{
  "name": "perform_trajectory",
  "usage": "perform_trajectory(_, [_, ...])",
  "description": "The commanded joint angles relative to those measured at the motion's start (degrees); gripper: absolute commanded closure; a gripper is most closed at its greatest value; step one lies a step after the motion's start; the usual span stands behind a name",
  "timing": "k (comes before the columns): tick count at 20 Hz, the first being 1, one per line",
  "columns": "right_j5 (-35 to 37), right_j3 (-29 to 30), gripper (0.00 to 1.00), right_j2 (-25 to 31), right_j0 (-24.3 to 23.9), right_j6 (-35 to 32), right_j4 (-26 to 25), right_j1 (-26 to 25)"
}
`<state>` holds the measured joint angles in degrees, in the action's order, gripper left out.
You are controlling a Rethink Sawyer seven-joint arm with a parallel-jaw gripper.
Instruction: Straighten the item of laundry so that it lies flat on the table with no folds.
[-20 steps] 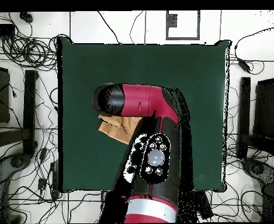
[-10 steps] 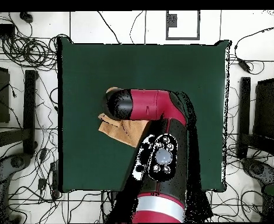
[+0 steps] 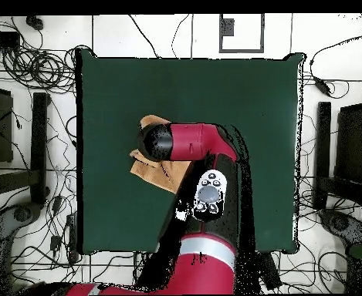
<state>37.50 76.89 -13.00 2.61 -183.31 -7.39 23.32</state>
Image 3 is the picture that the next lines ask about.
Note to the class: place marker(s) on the tan terry towel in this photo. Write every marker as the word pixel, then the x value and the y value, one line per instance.
pixel 156 175

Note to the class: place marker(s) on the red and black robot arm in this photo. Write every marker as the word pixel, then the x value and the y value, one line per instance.
pixel 193 141

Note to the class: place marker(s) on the black flat box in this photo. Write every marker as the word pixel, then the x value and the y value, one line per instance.
pixel 1 40

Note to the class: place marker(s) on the dark green table cloth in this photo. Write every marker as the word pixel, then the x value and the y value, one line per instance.
pixel 122 92

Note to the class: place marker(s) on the black power adapter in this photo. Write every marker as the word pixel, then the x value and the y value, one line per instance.
pixel 322 85

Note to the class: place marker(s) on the grey caster leg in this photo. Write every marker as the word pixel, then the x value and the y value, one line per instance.
pixel 1 228
pixel 341 223

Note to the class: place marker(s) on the small black floor object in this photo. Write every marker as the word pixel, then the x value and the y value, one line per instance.
pixel 35 23

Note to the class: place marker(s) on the grey square floor frame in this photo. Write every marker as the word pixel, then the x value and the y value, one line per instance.
pixel 241 50

